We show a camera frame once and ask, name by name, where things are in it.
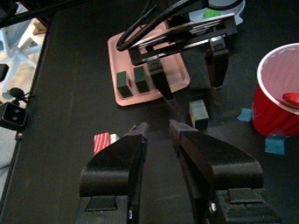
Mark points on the black frame bar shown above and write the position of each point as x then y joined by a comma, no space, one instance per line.
35,10

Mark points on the blue tape square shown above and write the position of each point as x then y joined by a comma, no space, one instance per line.
245,115
275,145

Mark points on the red white striped sushi piece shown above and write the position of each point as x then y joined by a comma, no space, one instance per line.
102,142

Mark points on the red plastic cup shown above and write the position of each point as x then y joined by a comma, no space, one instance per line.
273,110

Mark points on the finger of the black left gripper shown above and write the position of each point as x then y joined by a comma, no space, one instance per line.
160,80
217,64

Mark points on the bright green toy block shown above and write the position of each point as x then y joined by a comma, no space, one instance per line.
213,13

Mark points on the light blue chair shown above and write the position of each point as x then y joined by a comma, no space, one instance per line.
18,49

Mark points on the black camera box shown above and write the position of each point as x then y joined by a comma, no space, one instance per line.
12,115

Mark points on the red toy food piece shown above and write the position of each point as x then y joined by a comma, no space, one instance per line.
291,98

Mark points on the pink plastic tray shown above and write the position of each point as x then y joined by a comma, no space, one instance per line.
171,73

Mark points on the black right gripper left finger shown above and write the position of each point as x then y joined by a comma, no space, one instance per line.
112,169

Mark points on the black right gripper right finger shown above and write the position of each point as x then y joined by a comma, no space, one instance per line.
222,166

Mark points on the green toy sushi piece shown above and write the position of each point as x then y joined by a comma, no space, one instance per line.
124,84
140,78
199,115

